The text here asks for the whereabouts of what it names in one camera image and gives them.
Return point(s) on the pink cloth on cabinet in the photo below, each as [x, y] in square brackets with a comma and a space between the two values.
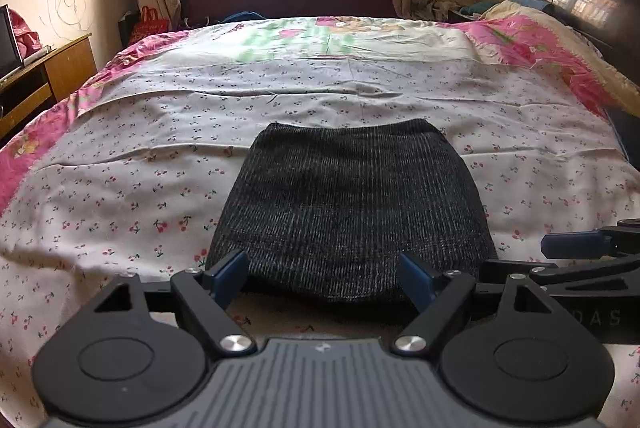
[28, 41]

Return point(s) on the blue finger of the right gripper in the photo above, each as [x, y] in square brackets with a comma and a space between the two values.
[592, 245]
[619, 275]

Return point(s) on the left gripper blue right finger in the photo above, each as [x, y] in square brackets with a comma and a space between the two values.
[442, 301]

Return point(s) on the black monitor screen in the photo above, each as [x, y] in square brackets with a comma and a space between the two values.
[10, 57]

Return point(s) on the wooden side cabinet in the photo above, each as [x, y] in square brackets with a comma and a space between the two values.
[43, 83]

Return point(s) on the cherry print white bedsheet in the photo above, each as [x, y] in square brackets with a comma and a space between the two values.
[139, 180]

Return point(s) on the red shopping bag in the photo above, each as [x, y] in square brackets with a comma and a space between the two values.
[150, 23]

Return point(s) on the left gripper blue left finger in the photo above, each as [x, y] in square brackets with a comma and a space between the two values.
[202, 300]

